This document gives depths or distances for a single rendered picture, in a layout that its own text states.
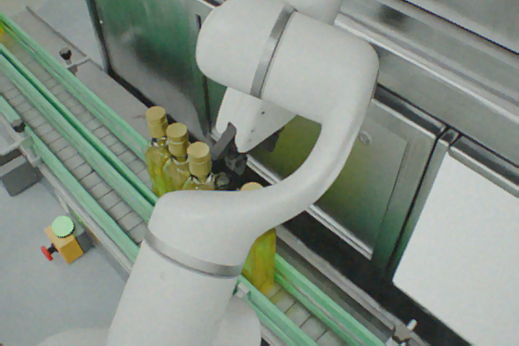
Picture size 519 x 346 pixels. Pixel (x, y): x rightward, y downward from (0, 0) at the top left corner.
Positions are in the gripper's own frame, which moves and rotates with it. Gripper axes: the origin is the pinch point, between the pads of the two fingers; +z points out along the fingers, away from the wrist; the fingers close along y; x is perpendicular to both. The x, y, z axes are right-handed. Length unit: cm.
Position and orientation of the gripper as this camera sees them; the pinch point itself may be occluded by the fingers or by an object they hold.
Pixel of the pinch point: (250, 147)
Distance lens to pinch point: 64.4
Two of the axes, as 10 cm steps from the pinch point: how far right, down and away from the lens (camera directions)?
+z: -1.8, 5.2, 8.3
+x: 6.8, 6.8, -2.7
